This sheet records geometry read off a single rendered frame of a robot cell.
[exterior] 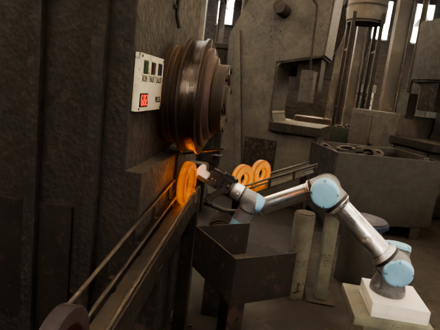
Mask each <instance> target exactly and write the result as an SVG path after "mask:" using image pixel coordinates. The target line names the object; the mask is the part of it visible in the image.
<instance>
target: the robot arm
mask: <svg viewBox="0 0 440 330"><path fill-rule="evenodd" d="M218 168H220V167H218V166H217V167H216V168H214V169H213V171H212V172H211V173H209V172H208V171H207V170H206V165H205V164H202V165H201V166H200V167H199V168H198V169H197V178H198V179H199V180H201V181H202V182H204V183H205V184H207V185H209V186H210V187H212V188H214V189H217V190H216V191H213V192H212V193H211V194H210V193H209V194H207V195H206V196H205V199H204V200H205V201H206V203H208V202H211V201H212V200H214V198H216V197H218V196H219V195H221V194H223V193H224V192H226V191H228V193H227V196H230V197H231V198H232V199H234V200H236V201H238V202H239V203H240V205H239V206H238V208H237V210H236V212H235V214H234V215H233V217H232V219H231V221H230V224H237V223H249V222H250V221H251V220H252V219H253V218H254V217H257V216H260V215H263V214H266V213H269V212H272V211H276V210H279V209H282V208H285V207H288V206H292V205H294V204H298V203H300V202H304V201H306V200H310V199H312V201H313V203H315V205H317V206H319V207H321V208H323V210H324V211H325V212H326V213H327V214H332V215H334V216H335V217H336V218H337V219H338V220H339V221H340V223H341V224H342V225H343V226H344V227H345V228H346V229H347V231H348V232H349V233H350V234H351V235H352V236H353V237H354V238H355V239H356V240H357V241H358V242H359V243H360V244H361V246H362V247H363V248H364V249H365V250H366V251H367V252H368V253H369V255H370V256H371V257H372V258H373V264H374V265H375V266H376V267H377V271H376V273H375V275H374V276H373V277H372V279H371V281H370V284H369V287H370V289H371V290H372V291H373V292H375V293H376V294H378V295H380V296H382V297H386V298H388V299H396V300H398V299H403V298H404V297H405V294H406V289H405V286H406V285H408V284H410V283H411V282H412V280H413V278H414V268H413V266H412V264H411V260H410V254H411V246H409V245H407V244H404V243H402V242H398V241H394V240H385V239H383V237H381V235H380V234H379V233H378V232H377V231H376V230H375V229H374V228H373V227H372V226H371V224H370V223H369V222H368V221H367V220H366V219H365V218H364V217H363V216H362V214H360V212H358V211H357V209H355V207H354V206H353V205H352V204H351V203H350V202H349V196H348V194H347V193H346V192H345V191H344V190H343V189H342V188H341V186H340V181H339V180H338V179H337V178H336V177H335V176H334V175H332V174H321V175H319V176H317V177H315V178H312V179H309V180H307V181H306V183H305V184H302V185H299V186H296V187H293V188H290V189H287V190H284V191H281V192H278V193H276V194H272V195H270V196H266V197H263V196H261V195H260V194H259V193H256V192H254V191H252V190H251V189H249V188H247V187H245V186H243V185H242V184H240V183H236V181H237V179H238V178H237V177H234V176H233V175H230V174H229V173H227V171H225V170H224V169H222V168H220V169H222V170H223V172H222V171H220V170H219V169H218Z"/></svg>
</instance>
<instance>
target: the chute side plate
mask: <svg viewBox="0 0 440 330"><path fill-rule="evenodd" d="M201 189H202V188H200V189H199V190H198V191H197V193H196V194H195V195H194V196H193V197H192V199H191V201H190V202H189V204H188V206H187V207H186V208H185V211H184V212H183V214H182V215H181V217H180V218H179V221H178V222H177V223H176V225H175V227H174V228H173V230H172V231H171V233H170V235H169V237H168V238H167V240H166V241H165V243H164V245H163V246H162V248H161V249H160V251H159V252H158V254H157V256H156V257H155V259H154V261H153V262H152V264H151V266H150V267H149V269H148V271H147V272H146V274H145V275H144V277H143V279H142V281H141V282H140V284H139V285H138V287H137V288H136V290H135V291H134V293H133V295H132V296H131V298H130V300H129V301H128V303H127V305H126V306H125V308H124V310H123V311H122V313H121V314H120V316H119V318H118V319H117V321H116V322H115V324H114V326H113V327H112V330H130V329H131V327H132V325H133V324H134V322H135V320H136V318H137V316H138V314H139V312H140V310H141V309H142V307H143V305H144V303H145V301H146V300H147V297H148V296H149V294H150V292H151V290H152V289H153V287H154V285H155V283H156V280H157V273H158V270H159V269H160V267H161V266H162V265H163V268H164V267H165V265H166V263H167V261H168V259H169V258H170V255H171V254H172V252H173V250H174V248H175V247H176V245H177V243H178V241H179V239H180V238H181V235H182V234H183V232H184V230H185V228H186V226H187V225H188V223H189V221H190V219H191V217H192V216H193V214H194V213H195V211H196V209H197V203H198V202H199V201H200V195H201ZM196 195H197V197H196Z"/></svg>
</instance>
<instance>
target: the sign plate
mask: <svg viewBox="0 0 440 330"><path fill-rule="evenodd" d="M145 61H148V62H149V73H144V70H145ZM153 63H155V64H156V74H152V66H153ZM159 64H160V65H162V75H158V70H159ZM163 69H164V59H161V58H157V57H155V56H151V55H148V54H145V53H142V52H136V58H135V67H134V83H133V92H132V110H131V111H134V112H140V111H149V110H155V109H160V99H161V91H162V76H163ZM142 95H143V96H142ZM144 95H145V96H146V98H145V96H144ZM147 95H148V99H147ZM141 97H142V100H143V101H144V100H145V101H144V104H145V102H146V104H147V105H146V104H145V105H144V104H143V101H141ZM146 100H147V101H146ZM142 104H143V105H142ZM141 105H142V106H141Z"/></svg>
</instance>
